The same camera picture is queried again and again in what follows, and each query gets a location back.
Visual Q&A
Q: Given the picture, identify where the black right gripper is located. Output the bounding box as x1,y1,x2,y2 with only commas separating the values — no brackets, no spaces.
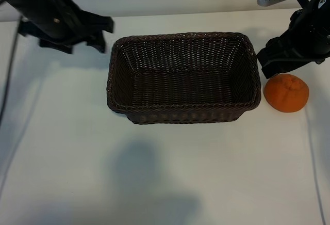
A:
256,0,330,79

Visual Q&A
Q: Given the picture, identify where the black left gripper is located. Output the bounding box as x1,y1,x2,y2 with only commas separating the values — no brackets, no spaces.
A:
5,0,115,54

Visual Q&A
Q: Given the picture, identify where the orange fruit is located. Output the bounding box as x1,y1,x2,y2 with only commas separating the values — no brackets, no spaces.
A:
263,74,309,113

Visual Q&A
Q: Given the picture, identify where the dark brown wicker basket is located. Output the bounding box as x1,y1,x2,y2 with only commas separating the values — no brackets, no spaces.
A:
106,31,262,125

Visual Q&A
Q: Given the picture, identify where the black braided cable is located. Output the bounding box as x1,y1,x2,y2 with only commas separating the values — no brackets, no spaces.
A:
0,14,22,124

